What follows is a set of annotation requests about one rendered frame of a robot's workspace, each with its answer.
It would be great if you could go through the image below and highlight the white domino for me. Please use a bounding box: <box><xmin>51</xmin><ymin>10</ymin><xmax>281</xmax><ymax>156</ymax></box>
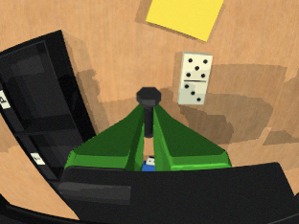
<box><xmin>177</xmin><ymin>52</ymin><xmax>213</xmax><ymax>104</ymax></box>

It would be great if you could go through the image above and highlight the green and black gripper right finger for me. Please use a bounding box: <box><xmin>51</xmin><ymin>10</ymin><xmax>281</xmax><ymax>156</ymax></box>
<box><xmin>153</xmin><ymin>103</ymin><xmax>232</xmax><ymax>171</ymax></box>

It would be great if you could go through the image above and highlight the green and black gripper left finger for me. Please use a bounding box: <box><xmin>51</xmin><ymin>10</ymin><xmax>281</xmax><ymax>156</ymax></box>
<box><xmin>65</xmin><ymin>103</ymin><xmax>145</xmax><ymax>171</ymax></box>

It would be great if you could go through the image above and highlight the black three-compartment bin rack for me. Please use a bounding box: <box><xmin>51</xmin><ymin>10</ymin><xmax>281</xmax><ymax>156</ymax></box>
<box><xmin>0</xmin><ymin>30</ymin><xmax>96</xmax><ymax>210</ymax></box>

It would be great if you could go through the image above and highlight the black bolt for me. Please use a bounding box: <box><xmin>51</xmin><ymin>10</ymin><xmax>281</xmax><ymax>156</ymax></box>
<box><xmin>136</xmin><ymin>87</ymin><xmax>162</xmax><ymax>138</ymax></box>

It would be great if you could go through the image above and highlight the blue usb stick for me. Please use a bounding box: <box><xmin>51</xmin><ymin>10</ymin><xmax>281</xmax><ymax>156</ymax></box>
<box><xmin>143</xmin><ymin>156</ymin><xmax>155</xmax><ymax>171</ymax></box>

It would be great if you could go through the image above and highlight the yellow sticky note pad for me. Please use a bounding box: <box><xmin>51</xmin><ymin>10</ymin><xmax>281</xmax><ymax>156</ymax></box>
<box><xmin>146</xmin><ymin>0</ymin><xmax>223</xmax><ymax>41</ymax></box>

